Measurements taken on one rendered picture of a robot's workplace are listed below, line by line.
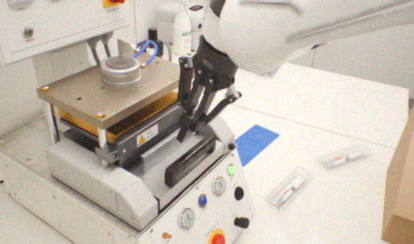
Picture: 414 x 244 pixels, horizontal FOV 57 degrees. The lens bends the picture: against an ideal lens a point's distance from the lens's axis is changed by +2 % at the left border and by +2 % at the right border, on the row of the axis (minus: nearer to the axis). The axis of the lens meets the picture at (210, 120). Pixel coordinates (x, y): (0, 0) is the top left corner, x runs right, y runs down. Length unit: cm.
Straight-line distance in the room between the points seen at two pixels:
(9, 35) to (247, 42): 50
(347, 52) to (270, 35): 283
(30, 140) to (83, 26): 30
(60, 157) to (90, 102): 13
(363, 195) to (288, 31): 81
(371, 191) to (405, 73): 216
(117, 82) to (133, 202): 24
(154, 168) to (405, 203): 58
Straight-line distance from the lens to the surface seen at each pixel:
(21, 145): 97
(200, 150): 77
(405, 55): 322
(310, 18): 39
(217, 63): 59
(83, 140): 83
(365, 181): 121
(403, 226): 102
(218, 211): 87
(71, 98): 75
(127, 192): 69
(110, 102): 73
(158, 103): 81
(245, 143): 123
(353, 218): 107
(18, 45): 81
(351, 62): 325
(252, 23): 41
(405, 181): 101
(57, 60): 90
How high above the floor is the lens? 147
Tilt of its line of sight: 33 degrees down
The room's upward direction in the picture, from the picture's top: 4 degrees clockwise
